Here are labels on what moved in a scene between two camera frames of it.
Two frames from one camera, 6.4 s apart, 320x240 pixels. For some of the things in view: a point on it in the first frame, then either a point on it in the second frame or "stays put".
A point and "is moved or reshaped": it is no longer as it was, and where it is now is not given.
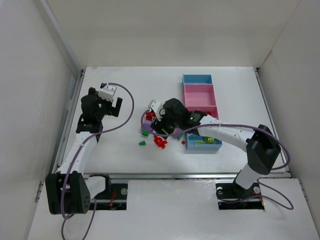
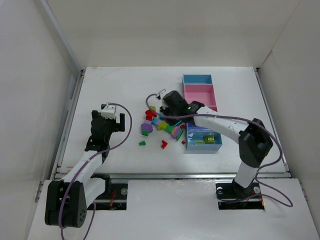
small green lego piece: (142, 143) stays put
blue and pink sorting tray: (199, 95) stays put
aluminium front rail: (245, 176) stays put
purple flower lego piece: (177, 131) stays put
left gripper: (116, 106) -> (106, 121)
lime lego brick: (209, 140) stays put
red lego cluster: (159, 142) is moved or reshaped
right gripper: (160, 124) -> (164, 110)
